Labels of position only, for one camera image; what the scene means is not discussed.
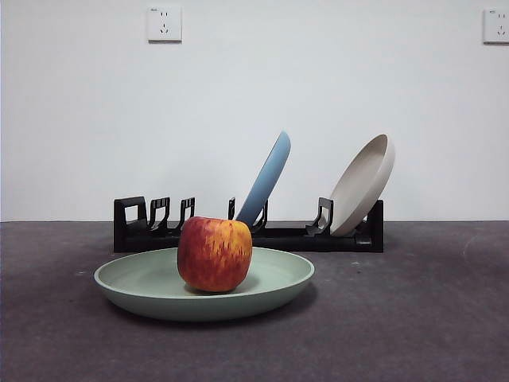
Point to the blue plate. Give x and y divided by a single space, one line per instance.
266 179

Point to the beige plate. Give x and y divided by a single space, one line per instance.
362 187

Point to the red yellow apple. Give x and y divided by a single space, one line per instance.
214 254

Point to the black plate rack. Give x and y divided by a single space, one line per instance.
286 241

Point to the green plate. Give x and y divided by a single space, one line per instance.
139 278

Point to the white wall socket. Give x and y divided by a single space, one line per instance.
165 24
497 26

